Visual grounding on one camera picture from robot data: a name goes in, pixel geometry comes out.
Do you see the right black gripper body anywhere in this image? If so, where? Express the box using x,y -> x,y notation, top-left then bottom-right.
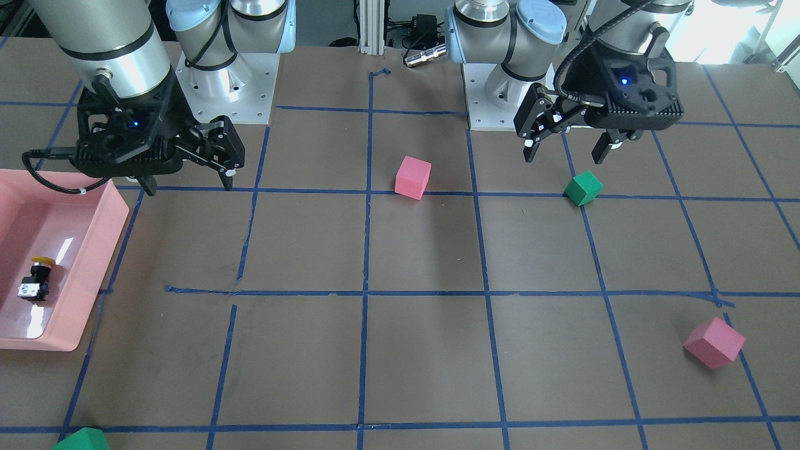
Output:
69,68 -> 211,178

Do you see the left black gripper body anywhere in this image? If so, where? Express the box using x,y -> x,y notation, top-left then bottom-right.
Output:
559,44 -> 684,131

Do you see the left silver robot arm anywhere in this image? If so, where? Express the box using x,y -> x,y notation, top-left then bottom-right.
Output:
444,1 -> 693,164

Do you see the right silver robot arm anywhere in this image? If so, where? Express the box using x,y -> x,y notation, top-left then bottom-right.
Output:
22,1 -> 297,196

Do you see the pink plastic tray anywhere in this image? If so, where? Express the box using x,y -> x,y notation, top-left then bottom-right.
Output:
1,170 -> 129,351

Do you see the pink foam cube centre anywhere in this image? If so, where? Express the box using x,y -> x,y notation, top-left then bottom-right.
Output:
394,156 -> 432,201

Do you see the metal cylinder connector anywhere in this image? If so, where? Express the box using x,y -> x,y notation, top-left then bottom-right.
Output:
403,44 -> 448,69

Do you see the black power adapter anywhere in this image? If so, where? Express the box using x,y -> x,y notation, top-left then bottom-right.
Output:
409,14 -> 438,46

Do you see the pink foam cube near edge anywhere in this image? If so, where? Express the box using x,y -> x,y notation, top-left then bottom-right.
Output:
683,317 -> 748,369

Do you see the green foam cube at edge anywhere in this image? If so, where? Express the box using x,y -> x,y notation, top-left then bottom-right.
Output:
52,427 -> 110,450

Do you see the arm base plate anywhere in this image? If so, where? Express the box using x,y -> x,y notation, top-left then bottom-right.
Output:
462,63 -> 556,132
175,53 -> 281,125

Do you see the aluminium frame post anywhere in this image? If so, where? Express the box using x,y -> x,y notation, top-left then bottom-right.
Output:
357,0 -> 386,56

